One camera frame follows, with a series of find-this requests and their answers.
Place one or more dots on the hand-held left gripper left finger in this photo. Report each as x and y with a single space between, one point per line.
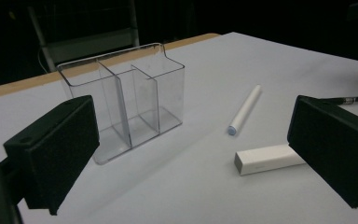
56 152

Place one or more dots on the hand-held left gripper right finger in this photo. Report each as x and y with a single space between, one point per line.
335 149

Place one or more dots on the black pen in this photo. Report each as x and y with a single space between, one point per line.
354 100

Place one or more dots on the white pen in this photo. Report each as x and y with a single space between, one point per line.
245 110

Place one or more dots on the clear plastic pen holder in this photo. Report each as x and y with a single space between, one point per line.
143 93

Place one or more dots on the white tube on table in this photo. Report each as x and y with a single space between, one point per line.
261 158

